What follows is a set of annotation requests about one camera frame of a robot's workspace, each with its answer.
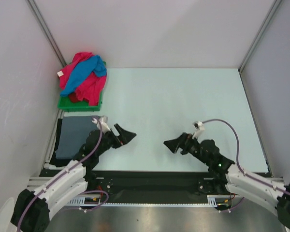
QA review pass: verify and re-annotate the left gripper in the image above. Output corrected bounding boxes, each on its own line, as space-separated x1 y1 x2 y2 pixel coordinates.
96 124 136 157

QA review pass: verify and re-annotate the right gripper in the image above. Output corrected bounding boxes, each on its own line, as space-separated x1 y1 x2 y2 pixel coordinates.
163 132 211 166

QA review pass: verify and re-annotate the grey t shirt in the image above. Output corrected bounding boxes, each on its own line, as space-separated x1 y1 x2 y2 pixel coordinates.
55 116 97 160

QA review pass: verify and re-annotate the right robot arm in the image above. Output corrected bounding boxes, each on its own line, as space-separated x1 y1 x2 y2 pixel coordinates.
164 133 290 229

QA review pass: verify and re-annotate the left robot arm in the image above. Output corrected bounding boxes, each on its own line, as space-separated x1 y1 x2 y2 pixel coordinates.
11 123 137 232

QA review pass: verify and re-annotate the pink t shirt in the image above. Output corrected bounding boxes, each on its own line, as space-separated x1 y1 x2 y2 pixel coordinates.
57 52 107 107

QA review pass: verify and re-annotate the green plastic bin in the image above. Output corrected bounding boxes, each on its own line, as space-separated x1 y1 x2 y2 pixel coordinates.
57 61 107 113

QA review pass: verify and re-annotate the folded black t shirt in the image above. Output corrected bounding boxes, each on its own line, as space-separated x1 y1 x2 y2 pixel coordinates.
49 118 62 167

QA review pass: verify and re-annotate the blue t shirt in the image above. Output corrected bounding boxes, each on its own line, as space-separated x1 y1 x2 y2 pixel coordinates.
60 56 107 97

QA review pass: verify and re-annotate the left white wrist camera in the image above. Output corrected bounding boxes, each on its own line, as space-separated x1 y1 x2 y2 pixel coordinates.
92 116 111 133

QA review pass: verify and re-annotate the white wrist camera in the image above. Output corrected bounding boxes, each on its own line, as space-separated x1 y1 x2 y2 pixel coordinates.
92 116 111 133
192 121 205 139

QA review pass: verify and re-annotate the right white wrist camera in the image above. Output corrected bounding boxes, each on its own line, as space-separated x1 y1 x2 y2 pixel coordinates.
192 121 205 139

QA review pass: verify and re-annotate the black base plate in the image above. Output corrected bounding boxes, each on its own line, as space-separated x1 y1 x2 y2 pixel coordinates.
39 169 273 204

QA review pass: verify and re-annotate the aluminium frame rail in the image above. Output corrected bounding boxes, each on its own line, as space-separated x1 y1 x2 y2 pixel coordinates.
25 176 288 196

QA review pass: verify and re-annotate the white slotted cable duct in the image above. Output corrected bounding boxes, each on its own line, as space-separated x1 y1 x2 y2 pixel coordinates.
65 195 232 208

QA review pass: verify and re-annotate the left aluminium corner post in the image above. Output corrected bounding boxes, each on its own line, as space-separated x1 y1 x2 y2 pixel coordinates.
25 0 67 67

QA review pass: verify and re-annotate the aluminium corner post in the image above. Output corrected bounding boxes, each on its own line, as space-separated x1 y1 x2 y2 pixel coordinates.
238 0 283 74
25 0 67 67

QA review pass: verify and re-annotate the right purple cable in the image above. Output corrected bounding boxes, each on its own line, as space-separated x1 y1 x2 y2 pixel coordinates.
199 118 290 214

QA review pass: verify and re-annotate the purple cable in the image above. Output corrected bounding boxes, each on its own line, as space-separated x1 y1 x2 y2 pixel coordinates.
16 116 109 232
199 118 290 214

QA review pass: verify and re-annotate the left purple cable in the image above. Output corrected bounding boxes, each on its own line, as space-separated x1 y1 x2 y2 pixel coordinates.
16 116 109 232

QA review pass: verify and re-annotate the right aluminium corner post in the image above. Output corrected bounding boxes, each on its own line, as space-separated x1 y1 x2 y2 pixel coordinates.
238 0 283 74

